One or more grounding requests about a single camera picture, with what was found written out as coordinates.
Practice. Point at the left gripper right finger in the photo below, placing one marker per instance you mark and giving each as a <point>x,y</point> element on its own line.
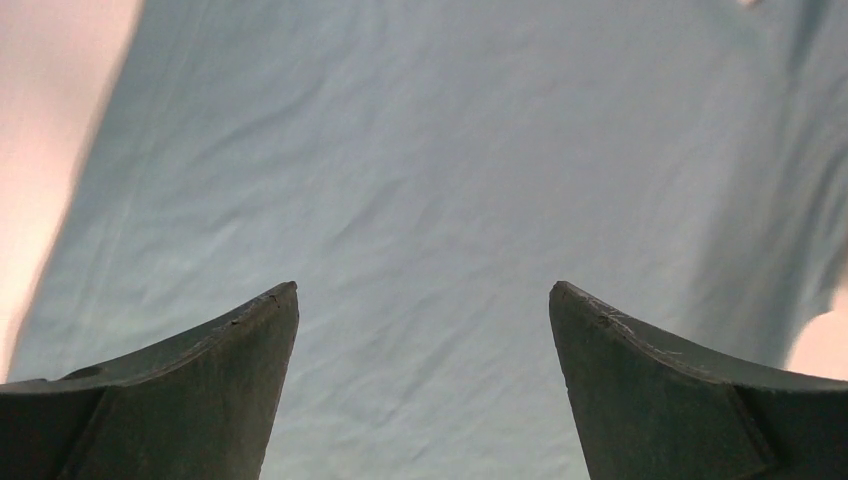
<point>648,404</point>

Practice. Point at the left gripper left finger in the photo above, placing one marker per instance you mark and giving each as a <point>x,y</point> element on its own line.
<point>198,405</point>

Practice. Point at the grey-blue t-shirt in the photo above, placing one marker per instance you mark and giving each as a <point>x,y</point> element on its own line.
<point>425,171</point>

